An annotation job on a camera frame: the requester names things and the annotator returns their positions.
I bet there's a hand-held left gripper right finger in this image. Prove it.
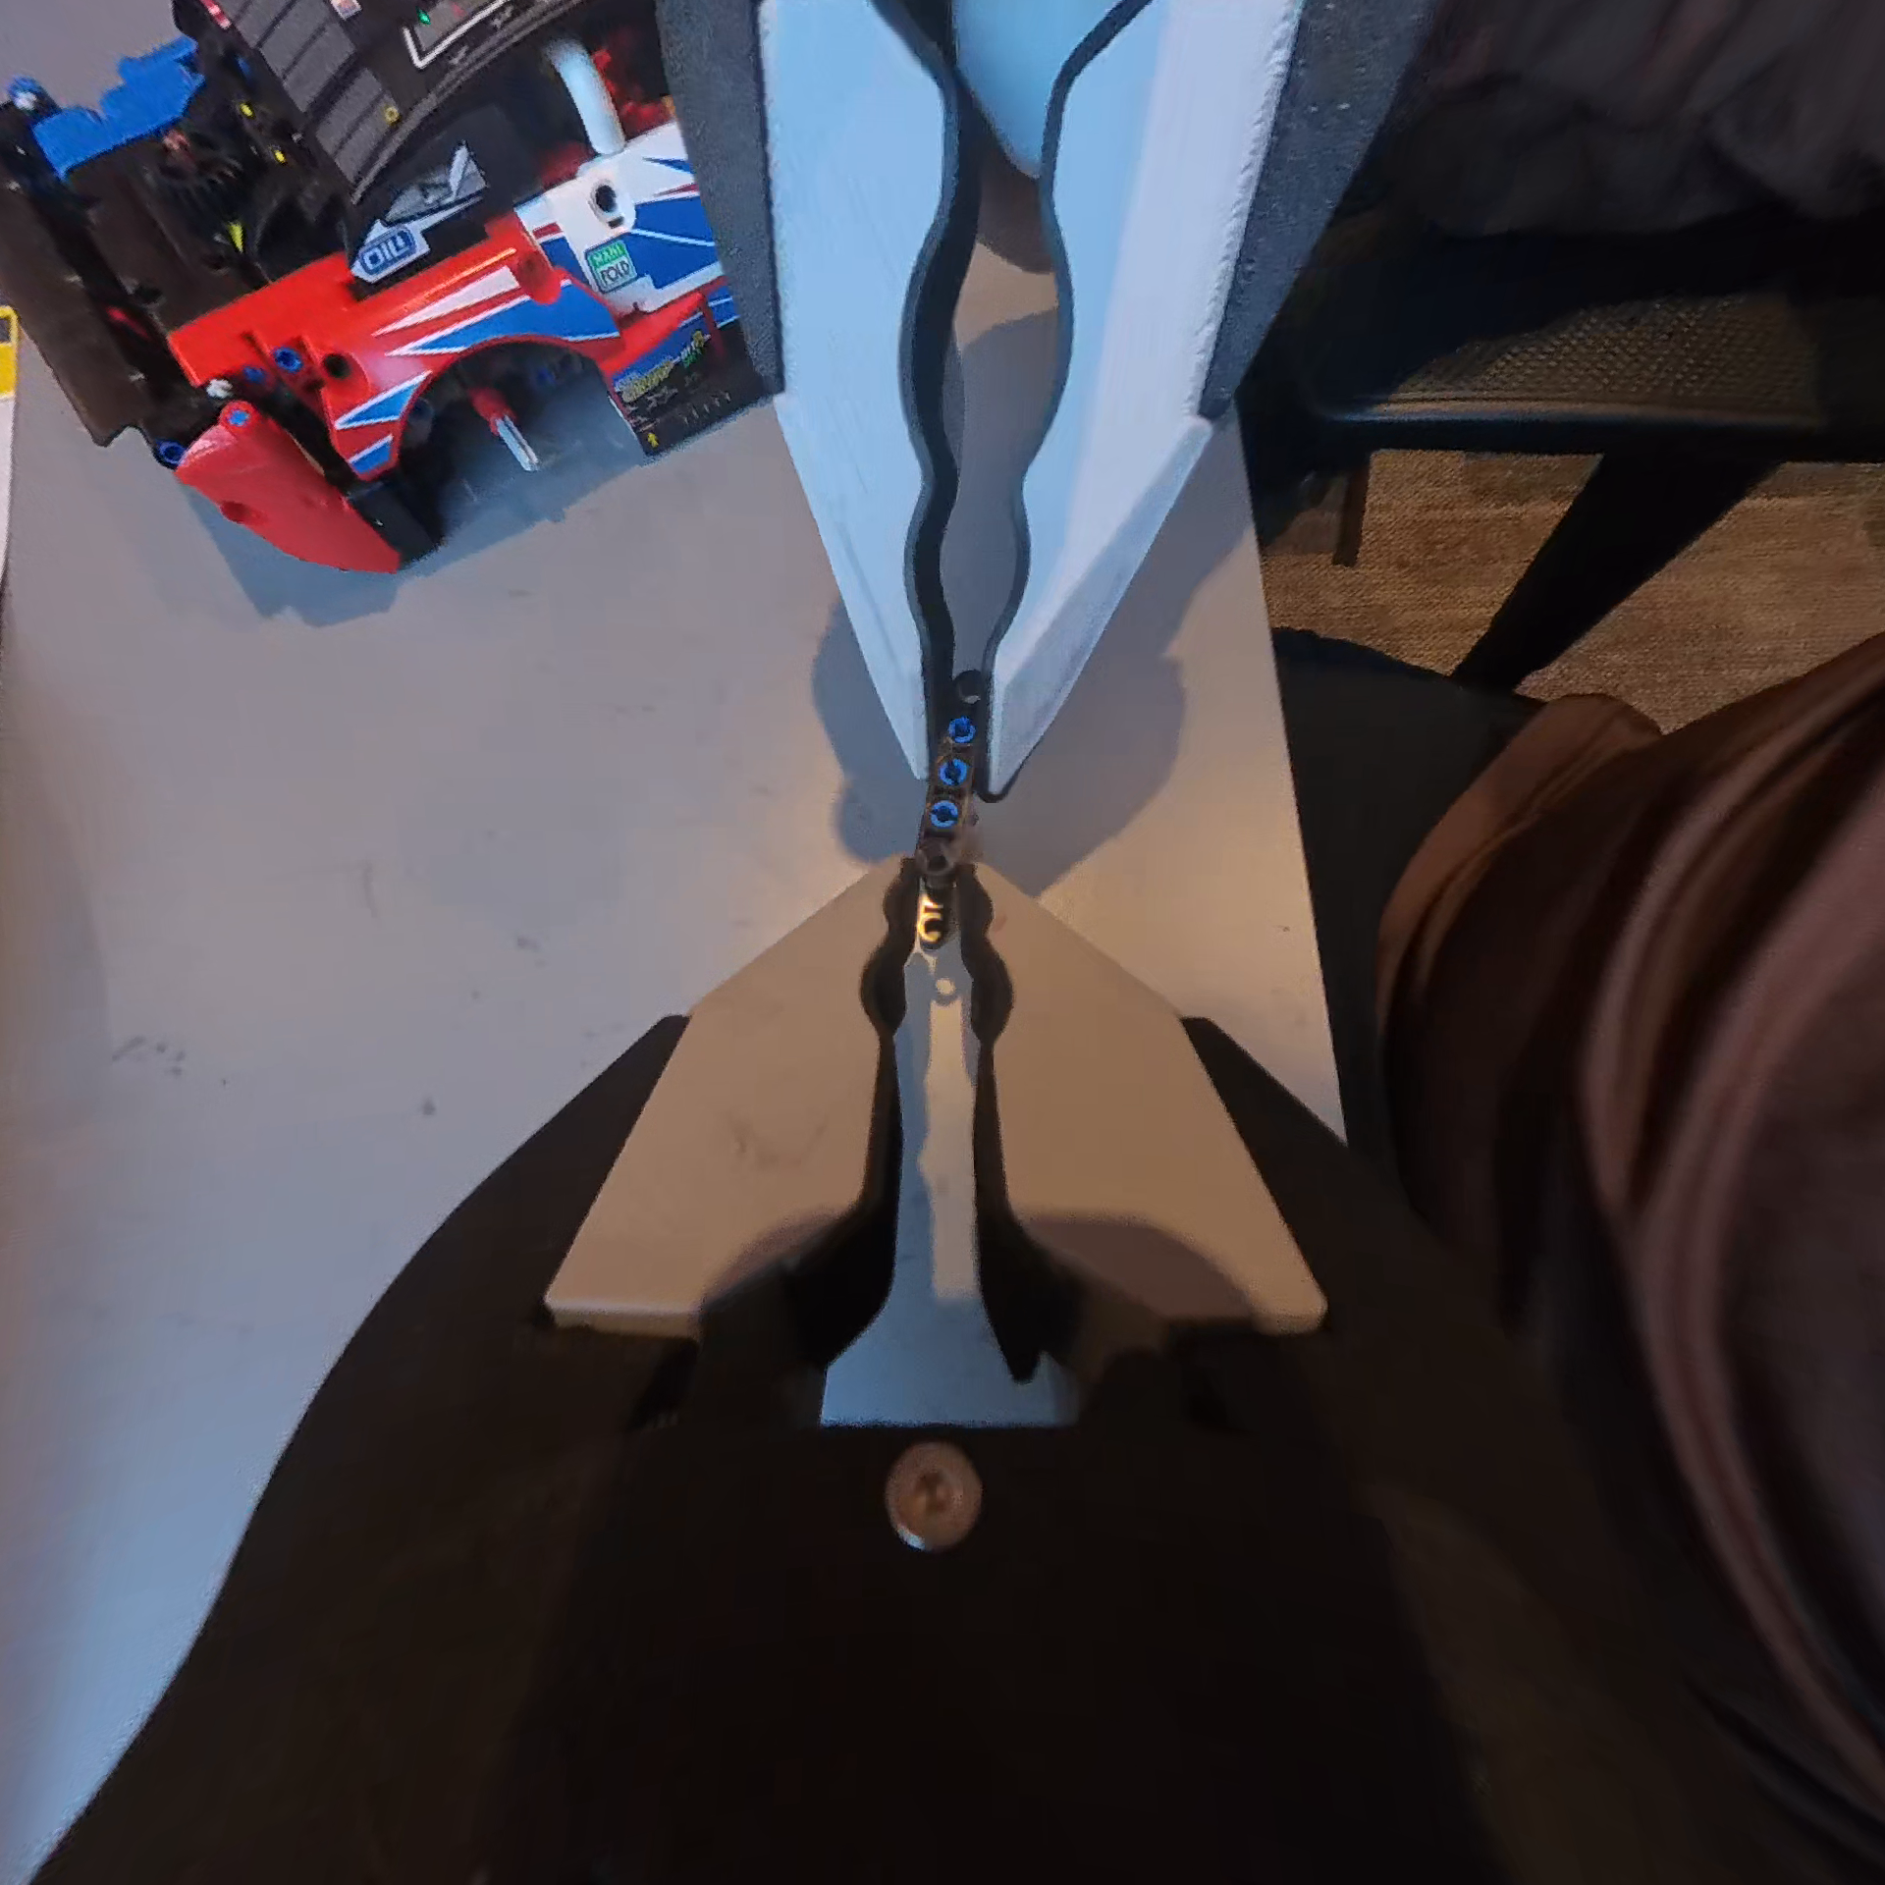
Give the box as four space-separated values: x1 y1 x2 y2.
959 860 1325 1398

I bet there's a person's brown sweater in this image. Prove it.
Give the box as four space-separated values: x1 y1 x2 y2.
1376 632 1885 1885

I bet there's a red white blue toy car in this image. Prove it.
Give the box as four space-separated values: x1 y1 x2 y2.
0 0 782 575

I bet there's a long black brick beam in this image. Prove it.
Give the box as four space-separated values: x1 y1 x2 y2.
910 669 986 947

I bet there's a white desk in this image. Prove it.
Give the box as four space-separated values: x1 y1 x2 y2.
0 241 1348 1885

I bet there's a black mesh office chair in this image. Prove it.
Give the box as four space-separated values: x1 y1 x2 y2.
1242 220 1885 692

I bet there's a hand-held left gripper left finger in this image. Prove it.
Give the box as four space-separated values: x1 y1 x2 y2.
545 857 907 1422

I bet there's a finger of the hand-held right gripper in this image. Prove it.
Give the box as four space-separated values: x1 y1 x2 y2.
980 0 1307 807
759 0 984 774

